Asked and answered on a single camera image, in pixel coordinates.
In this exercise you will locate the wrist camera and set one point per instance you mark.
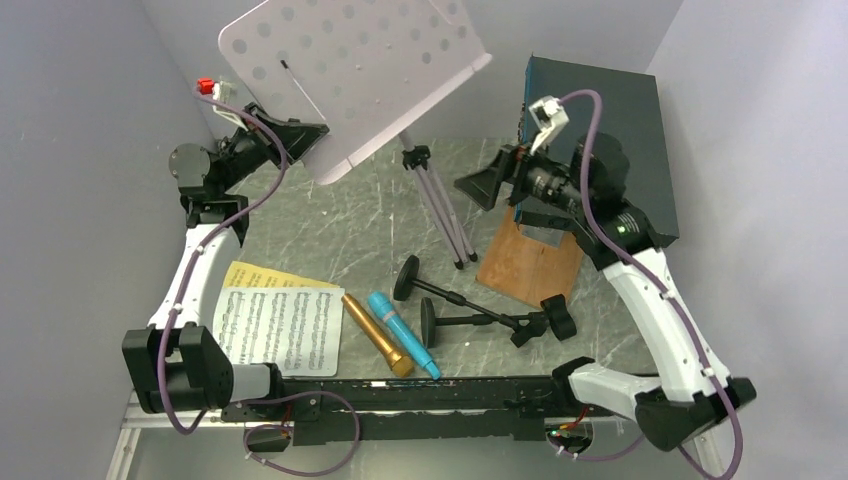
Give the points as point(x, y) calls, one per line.
point(550, 117)
point(221, 92)

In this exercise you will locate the lilac music stand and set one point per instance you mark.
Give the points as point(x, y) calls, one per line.
point(367, 70)

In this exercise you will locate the wooden base board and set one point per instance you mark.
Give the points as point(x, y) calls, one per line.
point(527, 270)

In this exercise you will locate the dark teal tilted board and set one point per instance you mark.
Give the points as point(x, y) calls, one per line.
point(631, 113)

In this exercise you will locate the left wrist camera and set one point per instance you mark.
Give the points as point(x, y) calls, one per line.
point(221, 92)

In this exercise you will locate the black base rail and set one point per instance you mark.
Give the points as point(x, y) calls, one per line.
point(522, 408)

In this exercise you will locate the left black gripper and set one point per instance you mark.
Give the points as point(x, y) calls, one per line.
point(299, 136)

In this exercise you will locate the black microphone stand lower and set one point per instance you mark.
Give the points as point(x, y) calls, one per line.
point(530, 326)

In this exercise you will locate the black microphone stand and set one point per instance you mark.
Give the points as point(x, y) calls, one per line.
point(561, 322)
point(530, 326)

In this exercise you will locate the blue microphone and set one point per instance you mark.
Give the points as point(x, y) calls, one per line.
point(383, 308)

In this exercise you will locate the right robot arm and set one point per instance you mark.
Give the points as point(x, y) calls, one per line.
point(691, 389)

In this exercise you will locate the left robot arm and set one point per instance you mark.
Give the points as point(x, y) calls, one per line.
point(175, 364)

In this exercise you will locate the gold microphone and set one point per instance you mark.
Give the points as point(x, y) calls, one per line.
point(400, 363)

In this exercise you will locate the yellow paper sheet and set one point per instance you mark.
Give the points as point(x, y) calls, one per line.
point(245, 275)

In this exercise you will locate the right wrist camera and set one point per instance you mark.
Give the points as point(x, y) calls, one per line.
point(550, 117)

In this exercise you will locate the white sheet music page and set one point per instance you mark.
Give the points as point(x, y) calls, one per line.
point(298, 329)

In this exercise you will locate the black microphone stand upper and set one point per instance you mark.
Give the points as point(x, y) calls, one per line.
point(561, 322)

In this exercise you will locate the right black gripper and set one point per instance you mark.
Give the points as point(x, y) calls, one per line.
point(484, 185)

